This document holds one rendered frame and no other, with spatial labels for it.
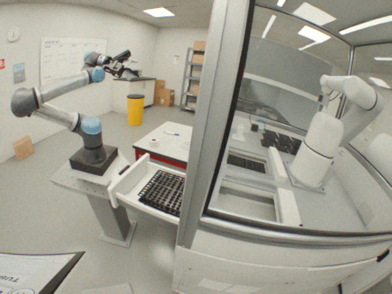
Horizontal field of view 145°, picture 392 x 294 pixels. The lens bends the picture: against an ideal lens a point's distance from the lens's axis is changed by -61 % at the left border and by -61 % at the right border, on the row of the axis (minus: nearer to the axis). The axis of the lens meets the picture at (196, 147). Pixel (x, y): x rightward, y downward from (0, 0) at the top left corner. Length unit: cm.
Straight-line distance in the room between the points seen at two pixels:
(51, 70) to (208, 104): 354
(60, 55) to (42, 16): 101
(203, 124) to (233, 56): 9
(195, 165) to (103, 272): 132
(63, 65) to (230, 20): 365
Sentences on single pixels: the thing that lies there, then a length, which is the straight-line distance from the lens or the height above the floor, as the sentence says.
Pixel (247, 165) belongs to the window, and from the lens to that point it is 23.
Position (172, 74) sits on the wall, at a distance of 555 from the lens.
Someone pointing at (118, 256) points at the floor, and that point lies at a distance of 146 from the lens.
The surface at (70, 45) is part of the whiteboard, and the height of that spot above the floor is 185.
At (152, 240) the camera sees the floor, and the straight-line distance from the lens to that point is 149.
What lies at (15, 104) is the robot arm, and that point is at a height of 124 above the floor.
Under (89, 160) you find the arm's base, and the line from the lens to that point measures 92.
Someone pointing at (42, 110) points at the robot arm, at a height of 116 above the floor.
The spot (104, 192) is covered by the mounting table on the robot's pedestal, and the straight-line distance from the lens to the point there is 82.
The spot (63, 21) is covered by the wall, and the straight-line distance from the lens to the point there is 387.
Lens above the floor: 133
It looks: 28 degrees down
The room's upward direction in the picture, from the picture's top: 10 degrees clockwise
